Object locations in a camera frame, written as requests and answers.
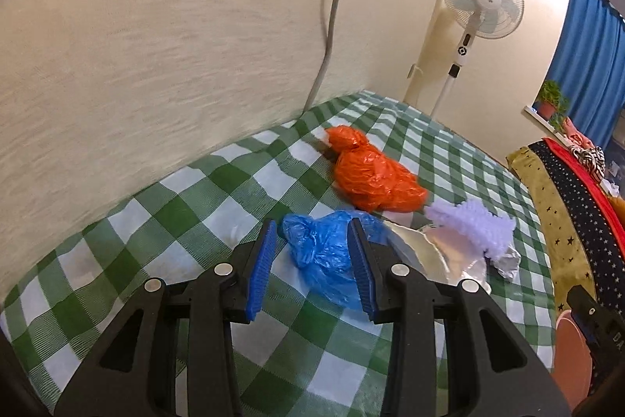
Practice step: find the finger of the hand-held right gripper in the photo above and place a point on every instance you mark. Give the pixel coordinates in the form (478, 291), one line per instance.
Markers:
(592, 339)
(586, 304)

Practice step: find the blue plastic bag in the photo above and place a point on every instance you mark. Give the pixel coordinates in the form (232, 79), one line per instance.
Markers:
(322, 246)

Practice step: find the pink cloth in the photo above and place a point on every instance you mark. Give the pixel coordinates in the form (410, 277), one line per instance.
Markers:
(576, 136)

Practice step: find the yellow star print sheet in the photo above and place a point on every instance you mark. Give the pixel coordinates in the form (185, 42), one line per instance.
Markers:
(542, 202)

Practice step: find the lavender foam net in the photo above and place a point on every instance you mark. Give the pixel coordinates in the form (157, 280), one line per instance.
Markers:
(468, 221)

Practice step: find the pink plastic bucket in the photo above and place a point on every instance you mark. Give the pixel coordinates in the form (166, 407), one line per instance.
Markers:
(571, 358)

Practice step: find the clear plastic bag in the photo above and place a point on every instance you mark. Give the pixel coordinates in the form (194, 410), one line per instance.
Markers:
(503, 261)

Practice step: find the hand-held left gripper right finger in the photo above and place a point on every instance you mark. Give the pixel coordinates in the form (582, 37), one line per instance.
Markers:
(364, 273)

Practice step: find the green checkered cloth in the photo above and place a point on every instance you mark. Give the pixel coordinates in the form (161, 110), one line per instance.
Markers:
(195, 202)

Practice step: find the potted green plant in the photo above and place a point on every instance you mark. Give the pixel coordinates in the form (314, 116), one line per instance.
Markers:
(547, 108)

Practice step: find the white wall outlet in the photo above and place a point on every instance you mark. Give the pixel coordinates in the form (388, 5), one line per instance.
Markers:
(414, 71)

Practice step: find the orange plastic bag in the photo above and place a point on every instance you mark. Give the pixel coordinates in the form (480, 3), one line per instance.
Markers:
(371, 177)

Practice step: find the blue curtain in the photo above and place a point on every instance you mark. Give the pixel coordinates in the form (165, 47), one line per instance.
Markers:
(586, 55)

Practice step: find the black white striped cloth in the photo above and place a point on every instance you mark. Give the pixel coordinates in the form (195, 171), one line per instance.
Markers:
(588, 158)

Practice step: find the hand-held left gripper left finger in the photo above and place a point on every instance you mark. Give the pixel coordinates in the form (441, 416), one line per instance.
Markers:
(259, 270)

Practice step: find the red blanket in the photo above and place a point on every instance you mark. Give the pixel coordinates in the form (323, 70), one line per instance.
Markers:
(556, 146)

